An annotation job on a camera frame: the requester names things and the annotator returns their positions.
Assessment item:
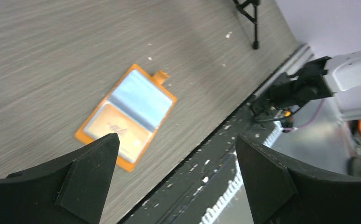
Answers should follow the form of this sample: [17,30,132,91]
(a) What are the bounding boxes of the aluminium frame rail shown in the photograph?
[198,43,315,224]

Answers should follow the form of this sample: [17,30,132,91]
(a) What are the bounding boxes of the orange card holder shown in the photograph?
[74,64,177,172]

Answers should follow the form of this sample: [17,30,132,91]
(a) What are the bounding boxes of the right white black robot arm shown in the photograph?
[250,50,361,123]

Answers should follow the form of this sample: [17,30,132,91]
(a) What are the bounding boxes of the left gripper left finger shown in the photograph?
[0,133,120,224]

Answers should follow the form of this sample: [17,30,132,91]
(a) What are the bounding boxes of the gold credit card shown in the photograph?
[84,103,152,163]

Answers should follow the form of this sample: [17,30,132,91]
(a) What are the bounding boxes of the black microphone tripod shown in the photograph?
[233,0,260,50]

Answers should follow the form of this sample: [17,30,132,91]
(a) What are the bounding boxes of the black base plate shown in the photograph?
[120,104,277,224]

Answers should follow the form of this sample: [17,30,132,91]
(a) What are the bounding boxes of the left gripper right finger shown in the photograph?
[235,136,361,224]

